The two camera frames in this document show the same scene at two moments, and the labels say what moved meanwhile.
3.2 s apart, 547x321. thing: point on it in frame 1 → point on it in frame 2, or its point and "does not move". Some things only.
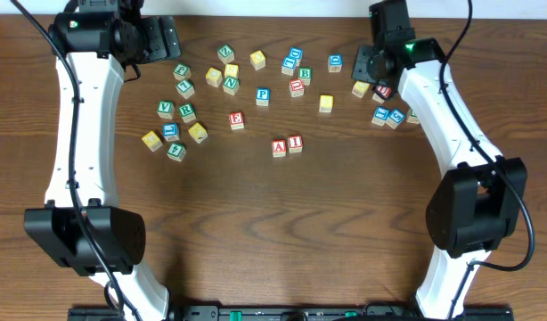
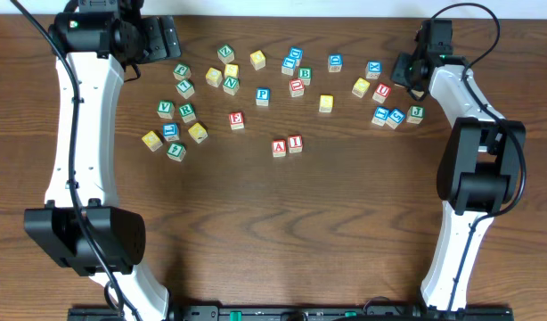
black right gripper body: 361,70 → 404,69
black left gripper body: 151,44 does not move
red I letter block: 295,144 does not move
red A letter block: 279,148 does not move
